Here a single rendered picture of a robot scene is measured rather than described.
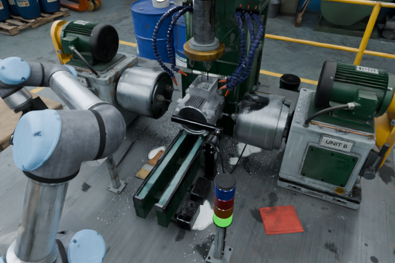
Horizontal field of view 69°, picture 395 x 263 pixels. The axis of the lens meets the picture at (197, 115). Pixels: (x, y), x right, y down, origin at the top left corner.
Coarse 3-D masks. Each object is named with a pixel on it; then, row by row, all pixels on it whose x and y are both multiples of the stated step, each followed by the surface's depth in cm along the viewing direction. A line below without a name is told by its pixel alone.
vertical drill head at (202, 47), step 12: (204, 12) 112; (204, 24) 115; (204, 36) 118; (192, 48) 122; (204, 48) 119; (216, 48) 122; (192, 60) 125; (204, 60) 120; (216, 60) 132; (192, 72) 130
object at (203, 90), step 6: (198, 78) 142; (204, 78) 142; (210, 78) 141; (192, 84) 136; (198, 84) 141; (204, 84) 137; (210, 84) 141; (216, 84) 140; (192, 90) 134; (198, 90) 133; (204, 90) 132; (210, 90) 133; (216, 90) 142; (204, 96) 134; (210, 96) 135
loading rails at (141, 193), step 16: (176, 144) 136; (160, 160) 126; (176, 160) 136; (192, 160) 126; (160, 176) 123; (176, 176) 120; (192, 176) 131; (144, 192) 114; (160, 192) 123; (176, 192) 115; (144, 208) 115; (160, 208) 108; (176, 208) 120; (160, 224) 115
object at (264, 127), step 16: (256, 96) 124; (272, 96) 124; (240, 112) 121; (256, 112) 120; (272, 112) 118; (288, 112) 120; (240, 128) 122; (256, 128) 120; (272, 128) 117; (256, 144) 125; (272, 144) 121
